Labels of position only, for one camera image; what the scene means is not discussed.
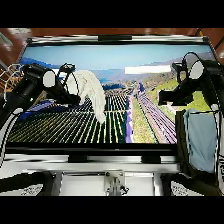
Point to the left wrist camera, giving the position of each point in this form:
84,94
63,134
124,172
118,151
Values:
67,67

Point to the white shirt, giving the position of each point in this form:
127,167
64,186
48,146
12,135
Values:
93,90

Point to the black garment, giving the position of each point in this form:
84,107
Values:
180,143

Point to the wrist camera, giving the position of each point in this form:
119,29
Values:
67,67
178,68

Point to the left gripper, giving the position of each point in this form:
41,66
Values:
68,96

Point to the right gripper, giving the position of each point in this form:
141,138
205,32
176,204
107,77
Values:
176,96

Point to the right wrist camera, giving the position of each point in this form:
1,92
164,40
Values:
178,68

